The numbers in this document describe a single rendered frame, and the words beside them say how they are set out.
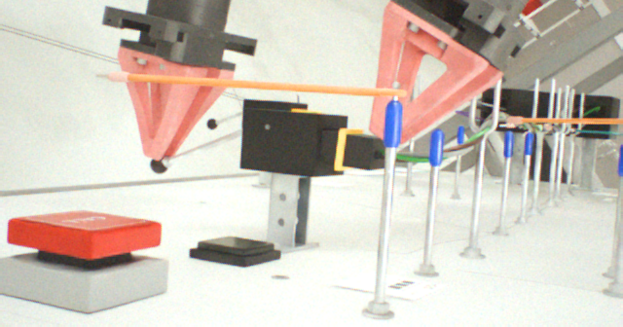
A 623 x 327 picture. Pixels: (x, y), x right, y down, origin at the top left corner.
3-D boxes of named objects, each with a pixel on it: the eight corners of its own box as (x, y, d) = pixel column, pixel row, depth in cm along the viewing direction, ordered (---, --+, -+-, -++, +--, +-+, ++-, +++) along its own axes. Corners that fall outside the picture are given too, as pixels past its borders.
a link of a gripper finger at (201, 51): (217, 169, 60) (243, 45, 59) (153, 171, 54) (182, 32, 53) (148, 146, 64) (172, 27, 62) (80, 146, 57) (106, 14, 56)
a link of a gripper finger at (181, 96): (228, 169, 62) (255, 47, 60) (167, 171, 55) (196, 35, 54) (160, 146, 65) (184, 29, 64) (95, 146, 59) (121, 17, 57)
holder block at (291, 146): (273, 166, 57) (276, 110, 57) (344, 175, 55) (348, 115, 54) (238, 168, 54) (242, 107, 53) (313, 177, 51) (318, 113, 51)
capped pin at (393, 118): (362, 309, 39) (380, 81, 38) (394, 312, 38) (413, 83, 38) (360, 317, 37) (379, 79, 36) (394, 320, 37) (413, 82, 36)
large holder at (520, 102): (589, 189, 127) (598, 96, 126) (503, 187, 119) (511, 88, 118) (558, 184, 133) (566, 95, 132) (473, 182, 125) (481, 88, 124)
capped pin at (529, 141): (532, 224, 77) (540, 132, 76) (526, 225, 76) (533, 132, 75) (517, 222, 78) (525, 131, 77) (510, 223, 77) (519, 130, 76)
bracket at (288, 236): (288, 240, 57) (294, 169, 57) (319, 245, 56) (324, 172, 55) (252, 248, 53) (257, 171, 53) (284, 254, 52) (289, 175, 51)
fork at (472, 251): (454, 256, 55) (470, 47, 55) (462, 253, 57) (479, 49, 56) (482, 260, 55) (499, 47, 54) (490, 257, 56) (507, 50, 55)
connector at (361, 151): (318, 157, 55) (322, 127, 54) (387, 168, 53) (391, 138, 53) (301, 159, 52) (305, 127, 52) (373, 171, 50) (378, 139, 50)
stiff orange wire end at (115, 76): (103, 81, 44) (103, 71, 44) (410, 100, 38) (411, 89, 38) (88, 80, 43) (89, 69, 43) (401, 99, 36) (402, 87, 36)
